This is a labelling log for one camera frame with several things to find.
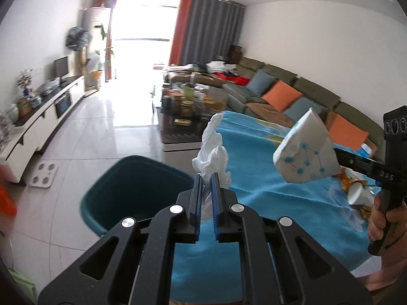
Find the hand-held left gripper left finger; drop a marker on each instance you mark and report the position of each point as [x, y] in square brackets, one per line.
[197, 209]

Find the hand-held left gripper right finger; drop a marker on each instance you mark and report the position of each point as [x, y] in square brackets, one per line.
[215, 209]

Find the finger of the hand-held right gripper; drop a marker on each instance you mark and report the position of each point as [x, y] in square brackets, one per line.
[353, 160]

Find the white carton with blue dots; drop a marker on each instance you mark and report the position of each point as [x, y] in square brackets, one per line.
[305, 146]

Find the white tissue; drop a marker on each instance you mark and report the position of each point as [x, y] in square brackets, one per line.
[213, 152]

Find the teal plastic bin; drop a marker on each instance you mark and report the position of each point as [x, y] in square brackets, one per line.
[127, 184]

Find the person's right forearm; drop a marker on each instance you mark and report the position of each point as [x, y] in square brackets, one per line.
[383, 276]

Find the person's right hand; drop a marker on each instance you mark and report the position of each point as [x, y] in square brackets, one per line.
[376, 224]

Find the blue and white cup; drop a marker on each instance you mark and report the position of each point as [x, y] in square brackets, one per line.
[366, 150]

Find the orange cushion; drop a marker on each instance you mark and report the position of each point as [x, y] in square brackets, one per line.
[281, 96]
[348, 132]

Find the white paper cup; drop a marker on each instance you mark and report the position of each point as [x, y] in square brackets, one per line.
[355, 193]

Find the blue floral blanket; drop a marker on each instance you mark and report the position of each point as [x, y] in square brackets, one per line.
[270, 219]

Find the clear plastic wrapper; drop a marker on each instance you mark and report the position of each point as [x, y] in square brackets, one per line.
[357, 219]

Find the large blue cushion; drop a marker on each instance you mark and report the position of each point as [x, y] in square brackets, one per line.
[299, 109]

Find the cluttered coffee table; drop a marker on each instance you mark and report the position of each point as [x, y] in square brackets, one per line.
[181, 133]

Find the olive green sofa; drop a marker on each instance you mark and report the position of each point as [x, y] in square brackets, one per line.
[311, 89]

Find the brown seat mat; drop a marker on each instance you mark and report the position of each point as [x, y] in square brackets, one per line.
[267, 112]

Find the small blue cushion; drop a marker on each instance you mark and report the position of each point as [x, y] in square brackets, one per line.
[260, 82]

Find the red cloth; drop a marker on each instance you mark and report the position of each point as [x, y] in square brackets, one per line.
[233, 78]

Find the pile of clothes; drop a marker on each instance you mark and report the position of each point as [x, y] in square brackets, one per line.
[197, 70]

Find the white bathroom scale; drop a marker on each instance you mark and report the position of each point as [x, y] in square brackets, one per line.
[44, 175]

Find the grey curtain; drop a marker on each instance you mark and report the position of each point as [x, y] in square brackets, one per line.
[213, 31]

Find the orange curtain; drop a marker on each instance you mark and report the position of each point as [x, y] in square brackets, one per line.
[179, 31]

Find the green potted plant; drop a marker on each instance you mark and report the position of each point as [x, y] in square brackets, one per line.
[108, 50]

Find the white television cabinet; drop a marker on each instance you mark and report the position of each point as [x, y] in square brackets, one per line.
[38, 120]

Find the white standing air conditioner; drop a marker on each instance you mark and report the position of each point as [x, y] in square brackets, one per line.
[95, 47]

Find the black television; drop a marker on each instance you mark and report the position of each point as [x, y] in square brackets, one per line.
[60, 66]

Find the fan under black cover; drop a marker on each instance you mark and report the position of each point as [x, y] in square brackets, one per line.
[77, 38]

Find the flower vase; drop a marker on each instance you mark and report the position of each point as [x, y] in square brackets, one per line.
[25, 84]

